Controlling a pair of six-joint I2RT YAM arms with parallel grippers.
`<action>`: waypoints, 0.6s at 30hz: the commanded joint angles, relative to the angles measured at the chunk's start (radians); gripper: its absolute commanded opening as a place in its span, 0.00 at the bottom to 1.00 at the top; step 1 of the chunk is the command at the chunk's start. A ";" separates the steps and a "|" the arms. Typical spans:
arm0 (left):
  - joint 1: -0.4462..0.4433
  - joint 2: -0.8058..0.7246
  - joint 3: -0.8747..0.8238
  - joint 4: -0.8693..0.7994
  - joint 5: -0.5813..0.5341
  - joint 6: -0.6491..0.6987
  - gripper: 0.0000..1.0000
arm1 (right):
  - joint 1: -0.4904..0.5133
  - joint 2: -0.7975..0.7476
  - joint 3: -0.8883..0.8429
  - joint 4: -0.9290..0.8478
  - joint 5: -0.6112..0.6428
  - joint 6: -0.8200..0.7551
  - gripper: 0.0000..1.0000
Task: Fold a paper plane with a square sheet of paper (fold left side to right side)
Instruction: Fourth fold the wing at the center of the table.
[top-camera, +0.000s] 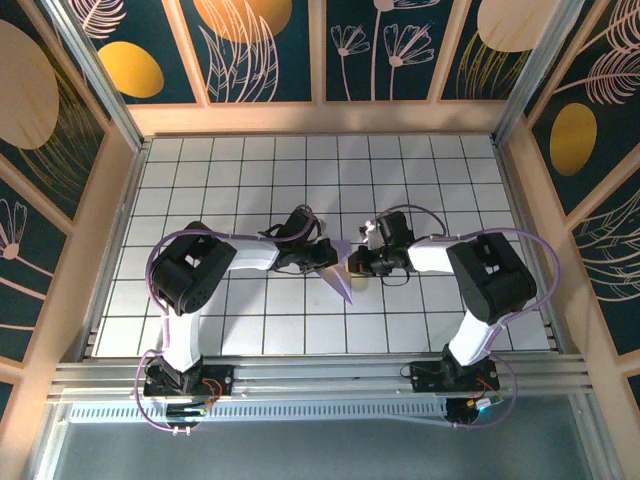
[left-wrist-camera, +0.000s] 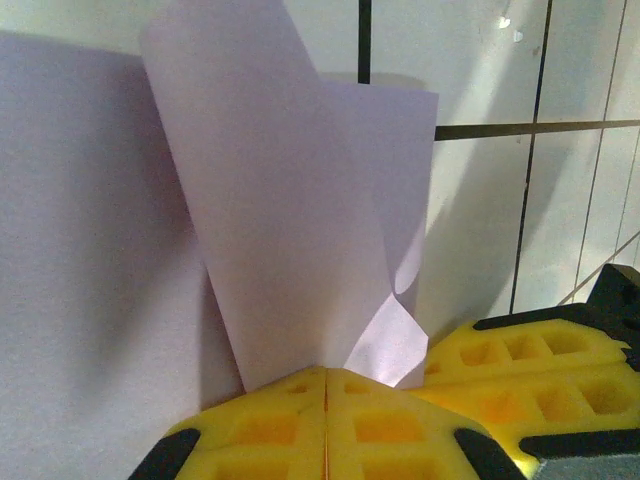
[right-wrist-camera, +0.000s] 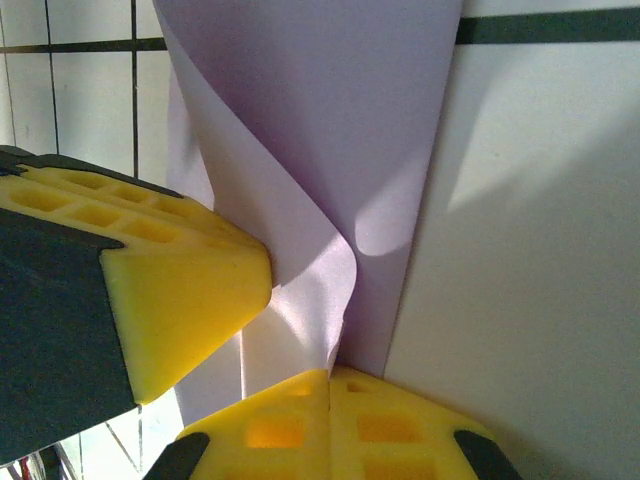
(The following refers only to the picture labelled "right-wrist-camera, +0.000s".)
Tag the purple paper sheet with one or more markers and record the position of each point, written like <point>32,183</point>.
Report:
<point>320,125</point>

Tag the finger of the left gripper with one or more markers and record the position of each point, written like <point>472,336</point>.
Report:
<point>175,300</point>

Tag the white grid table mat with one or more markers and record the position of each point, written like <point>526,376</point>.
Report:
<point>525,225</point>

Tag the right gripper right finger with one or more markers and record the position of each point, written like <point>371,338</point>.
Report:
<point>390,440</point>

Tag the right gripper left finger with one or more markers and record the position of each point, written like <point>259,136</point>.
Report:
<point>270,440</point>

